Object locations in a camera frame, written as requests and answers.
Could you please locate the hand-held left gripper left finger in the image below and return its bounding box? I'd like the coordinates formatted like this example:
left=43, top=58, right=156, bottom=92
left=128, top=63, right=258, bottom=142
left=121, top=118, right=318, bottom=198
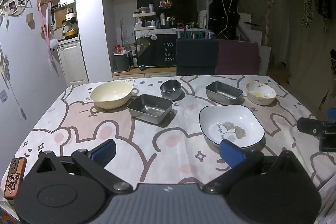
left=35, top=139, right=133, bottom=194

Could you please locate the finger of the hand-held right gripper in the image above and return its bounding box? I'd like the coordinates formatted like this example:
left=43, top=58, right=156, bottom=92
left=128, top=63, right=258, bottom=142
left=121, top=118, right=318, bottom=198
left=297, top=117, right=336, bottom=137

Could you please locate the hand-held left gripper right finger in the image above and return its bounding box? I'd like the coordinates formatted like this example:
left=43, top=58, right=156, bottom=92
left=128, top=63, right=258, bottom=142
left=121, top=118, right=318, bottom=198
left=202, top=139, right=301, bottom=194

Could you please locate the white leaf-print plate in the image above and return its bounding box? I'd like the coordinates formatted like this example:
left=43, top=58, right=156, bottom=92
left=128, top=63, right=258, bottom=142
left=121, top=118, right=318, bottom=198
left=199, top=105, right=265, bottom=147

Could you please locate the cream bowl with handles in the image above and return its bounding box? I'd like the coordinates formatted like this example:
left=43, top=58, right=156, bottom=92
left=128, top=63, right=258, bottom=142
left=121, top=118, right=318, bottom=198
left=84, top=78, right=135, bottom=109

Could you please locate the yellow-rimmed flower bowl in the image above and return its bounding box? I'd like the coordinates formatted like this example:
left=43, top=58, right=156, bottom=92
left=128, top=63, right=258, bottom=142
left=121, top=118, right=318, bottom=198
left=245, top=82, right=277, bottom=106

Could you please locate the small rectangular steel container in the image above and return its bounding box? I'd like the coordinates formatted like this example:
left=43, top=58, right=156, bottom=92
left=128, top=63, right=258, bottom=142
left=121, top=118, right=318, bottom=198
left=205, top=81, right=243, bottom=105

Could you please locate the large rectangular steel container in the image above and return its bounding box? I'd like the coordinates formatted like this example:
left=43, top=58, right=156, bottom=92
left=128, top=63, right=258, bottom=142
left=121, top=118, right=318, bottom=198
left=127, top=94, right=173, bottom=125

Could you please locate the round steel bowl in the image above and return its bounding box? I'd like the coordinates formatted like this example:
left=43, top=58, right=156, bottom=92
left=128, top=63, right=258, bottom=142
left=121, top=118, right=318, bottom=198
left=160, top=80, right=182, bottom=100

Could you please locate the bear-print tablecloth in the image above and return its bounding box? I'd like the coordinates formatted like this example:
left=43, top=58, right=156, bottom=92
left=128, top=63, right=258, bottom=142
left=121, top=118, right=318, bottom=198
left=1, top=75, right=336, bottom=214

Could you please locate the low wooden-top cabinet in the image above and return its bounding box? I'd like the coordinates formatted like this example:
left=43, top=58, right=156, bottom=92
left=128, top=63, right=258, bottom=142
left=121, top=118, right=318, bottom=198
left=112, top=67, right=177, bottom=80

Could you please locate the grey trash bin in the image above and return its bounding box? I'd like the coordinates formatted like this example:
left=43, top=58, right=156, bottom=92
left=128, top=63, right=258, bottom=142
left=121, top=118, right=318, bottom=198
left=113, top=52, right=132, bottom=72

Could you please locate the white cabinet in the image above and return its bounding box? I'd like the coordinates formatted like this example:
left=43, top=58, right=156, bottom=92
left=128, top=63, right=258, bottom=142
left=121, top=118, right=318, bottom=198
left=56, top=40, right=90, bottom=86

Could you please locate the wooden stamp block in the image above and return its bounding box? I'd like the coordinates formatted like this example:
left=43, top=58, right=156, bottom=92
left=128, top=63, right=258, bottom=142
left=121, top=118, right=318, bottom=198
left=4, top=157, right=27, bottom=199

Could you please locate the maroon cushion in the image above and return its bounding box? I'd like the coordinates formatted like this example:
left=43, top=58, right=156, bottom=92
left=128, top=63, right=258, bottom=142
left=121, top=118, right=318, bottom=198
left=215, top=39, right=260, bottom=75

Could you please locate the dark blue cushion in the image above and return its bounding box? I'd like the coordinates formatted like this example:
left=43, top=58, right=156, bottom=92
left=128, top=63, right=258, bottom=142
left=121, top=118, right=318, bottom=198
left=176, top=38, right=219, bottom=76

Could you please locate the black lettered cloth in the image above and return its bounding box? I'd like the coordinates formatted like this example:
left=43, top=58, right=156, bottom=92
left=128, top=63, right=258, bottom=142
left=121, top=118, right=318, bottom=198
left=135, top=33, right=177, bottom=67

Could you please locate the green plate sign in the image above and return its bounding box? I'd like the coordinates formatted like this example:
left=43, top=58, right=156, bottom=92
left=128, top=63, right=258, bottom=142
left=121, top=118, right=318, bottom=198
left=176, top=29, right=205, bottom=39

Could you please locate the pink ribbon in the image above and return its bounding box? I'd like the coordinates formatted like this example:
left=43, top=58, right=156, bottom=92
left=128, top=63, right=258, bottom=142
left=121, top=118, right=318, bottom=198
left=37, top=0, right=59, bottom=75

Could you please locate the white shelf rack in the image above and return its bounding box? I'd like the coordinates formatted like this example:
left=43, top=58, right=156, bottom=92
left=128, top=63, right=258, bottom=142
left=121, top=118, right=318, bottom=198
left=133, top=11, right=158, bottom=31

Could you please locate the black jacket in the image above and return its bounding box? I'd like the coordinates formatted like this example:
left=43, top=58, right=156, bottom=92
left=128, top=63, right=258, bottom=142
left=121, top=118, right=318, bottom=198
left=209, top=0, right=240, bottom=40

